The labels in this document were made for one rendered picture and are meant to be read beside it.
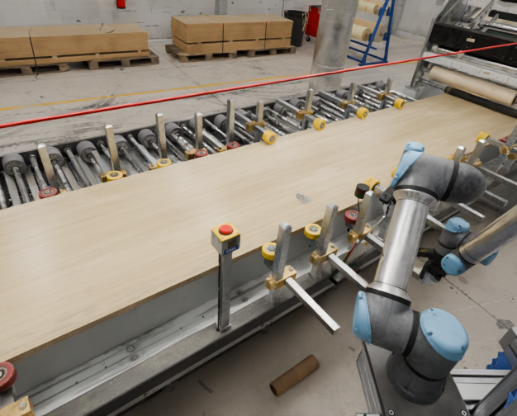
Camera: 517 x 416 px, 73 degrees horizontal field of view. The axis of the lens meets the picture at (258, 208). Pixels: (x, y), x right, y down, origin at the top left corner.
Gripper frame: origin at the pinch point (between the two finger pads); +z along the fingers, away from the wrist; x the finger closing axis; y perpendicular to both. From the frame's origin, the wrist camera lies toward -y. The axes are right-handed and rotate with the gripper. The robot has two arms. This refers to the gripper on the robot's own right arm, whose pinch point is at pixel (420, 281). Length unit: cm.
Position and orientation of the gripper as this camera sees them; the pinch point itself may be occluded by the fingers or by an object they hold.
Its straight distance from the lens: 172.6
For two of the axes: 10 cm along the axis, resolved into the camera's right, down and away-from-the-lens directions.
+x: 8.1, -3.1, 5.0
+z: -0.8, 7.9, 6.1
